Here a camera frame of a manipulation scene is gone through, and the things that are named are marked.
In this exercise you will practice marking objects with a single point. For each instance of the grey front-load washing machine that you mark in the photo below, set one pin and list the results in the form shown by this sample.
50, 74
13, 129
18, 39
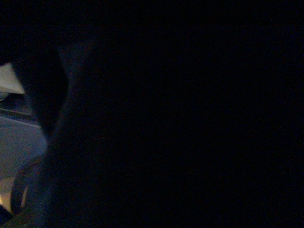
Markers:
21, 137

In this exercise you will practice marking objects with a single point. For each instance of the grey knit garment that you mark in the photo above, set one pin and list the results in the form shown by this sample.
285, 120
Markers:
175, 137

